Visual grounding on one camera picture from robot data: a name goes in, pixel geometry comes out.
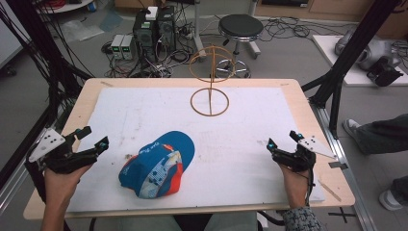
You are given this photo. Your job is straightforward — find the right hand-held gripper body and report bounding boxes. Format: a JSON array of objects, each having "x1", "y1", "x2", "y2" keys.
[{"x1": 271, "y1": 136, "x2": 339, "y2": 173}]

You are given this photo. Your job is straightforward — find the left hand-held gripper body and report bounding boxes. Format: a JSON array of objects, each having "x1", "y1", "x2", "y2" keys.
[{"x1": 28, "y1": 127, "x2": 98, "y2": 175}]

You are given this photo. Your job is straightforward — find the blue printed cap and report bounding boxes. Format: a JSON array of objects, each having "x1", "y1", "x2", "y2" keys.
[{"x1": 117, "y1": 130, "x2": 196, "y2": 200}]

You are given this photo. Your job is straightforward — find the wooden ring hat stand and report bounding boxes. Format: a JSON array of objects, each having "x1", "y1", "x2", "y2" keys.
[{"x1": 188, "y1": 45, "x2": 237, "y2": 117}]

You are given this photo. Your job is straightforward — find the person's right hand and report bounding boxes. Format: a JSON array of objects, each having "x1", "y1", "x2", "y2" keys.
[{"x1": 277, "y1": 164, "x2": 312, "y2": 210}]

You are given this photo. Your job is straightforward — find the person's left hand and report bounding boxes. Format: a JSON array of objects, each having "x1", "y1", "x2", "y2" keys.
[{"x1": 43, "y1": 163, "x2": 94, "y2": 210}]

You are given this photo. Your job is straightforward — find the black tape strip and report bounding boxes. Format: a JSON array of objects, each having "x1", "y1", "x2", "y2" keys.
[{"x1": 327, "y1": 161, "x2": 349, "y2": 171}]

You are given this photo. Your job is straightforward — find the thin wooden strip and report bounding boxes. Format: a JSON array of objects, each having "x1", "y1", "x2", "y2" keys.
[{"x1": 317, "y1": 178, "x2": 343, "y2": 203}]

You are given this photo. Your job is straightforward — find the black tape cross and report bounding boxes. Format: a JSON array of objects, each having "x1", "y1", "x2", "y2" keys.
[{"x1": 327, "y1": 206, "x2": 358, "y2": 224}]

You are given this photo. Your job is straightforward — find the white table mat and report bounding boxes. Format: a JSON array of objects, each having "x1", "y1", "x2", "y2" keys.
[{"x1": 66, "y1": 86, "x2": 326, "y2": 214}]

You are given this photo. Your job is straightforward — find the white floor platform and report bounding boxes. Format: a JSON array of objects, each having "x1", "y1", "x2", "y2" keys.
[{"x1": 312, "y1": 34, "x2": 408, "y2": 88}]

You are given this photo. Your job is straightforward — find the grey power supply unit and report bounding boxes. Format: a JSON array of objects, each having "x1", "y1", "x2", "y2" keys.
[
  {"x1": 110, "y1": 34, "x2": 125, "y2": 61},
  {"x1": 120, "y1": 34, "x2": 135, "y2": 61}
]

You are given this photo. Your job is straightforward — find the black device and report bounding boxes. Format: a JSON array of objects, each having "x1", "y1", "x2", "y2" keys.
[{"x1": 366, "y1": 57, "x2": 405, "y2": 88}]

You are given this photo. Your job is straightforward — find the black computer tower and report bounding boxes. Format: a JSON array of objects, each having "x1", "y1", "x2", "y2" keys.
[
  {"x1": 156, "y1": 6, "x2": 177, "y2": 54},
  {"x1": 132, "y1": 11, "x2": 159, "y2": 63}
]

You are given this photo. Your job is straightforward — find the grey rounded device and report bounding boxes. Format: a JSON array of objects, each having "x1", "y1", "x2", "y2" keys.
[{"x1": 334, "y1": 28, "x2": 402, "y2": 72}]

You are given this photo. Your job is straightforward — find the black round stool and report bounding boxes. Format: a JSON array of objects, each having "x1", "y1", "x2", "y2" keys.
[{"x1": 215, "y1": 13, "x2": 265, "y2": 80}]

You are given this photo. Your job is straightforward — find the white round table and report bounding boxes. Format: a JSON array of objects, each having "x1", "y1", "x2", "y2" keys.
[{"x1": 36, "y1": 0, "x2": 94, "y2": 14}]

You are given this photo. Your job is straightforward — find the white box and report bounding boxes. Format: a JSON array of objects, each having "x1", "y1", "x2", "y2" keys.
[{"x1": 145, "y1": 6, "x2": 159, "y2": 22}]

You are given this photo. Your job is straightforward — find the grey stand pole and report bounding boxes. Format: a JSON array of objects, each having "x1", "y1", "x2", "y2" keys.
[{"x1": 191, "y1": 0, "x2": 208, "y2": 60}]

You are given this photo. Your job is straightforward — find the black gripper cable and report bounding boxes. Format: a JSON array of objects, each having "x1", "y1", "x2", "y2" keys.
[{"x1": 303, "y1": 168, "x2": 317, "y2": 207}]

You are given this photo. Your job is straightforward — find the aluminium rail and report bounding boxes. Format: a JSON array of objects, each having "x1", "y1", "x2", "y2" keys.
[
  {"x1": 0, "y1": 127, "x2": 56, "y2": 216},
  {"x1": 308, "y1": 98, "x2": 379, "y2": 231}
]

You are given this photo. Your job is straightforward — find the black metal frame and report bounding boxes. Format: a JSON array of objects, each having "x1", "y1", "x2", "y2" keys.
[
  {"x1": 0, "y1": 0, "x2": 85, "y2": 193},
  {"x1": 300, "y1": 0, "x2": 404, "y2": 140}
]

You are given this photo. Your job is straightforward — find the tangle of floor cables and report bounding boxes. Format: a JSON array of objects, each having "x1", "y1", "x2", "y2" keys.
[{"x1": 101, "y1": 39, "x2": 194, "y2": 79}]

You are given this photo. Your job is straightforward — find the black floor cables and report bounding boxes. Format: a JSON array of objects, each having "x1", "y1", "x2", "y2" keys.
[{"x1": 259, "y1": 14, "x2": 322, "y2": 43}]

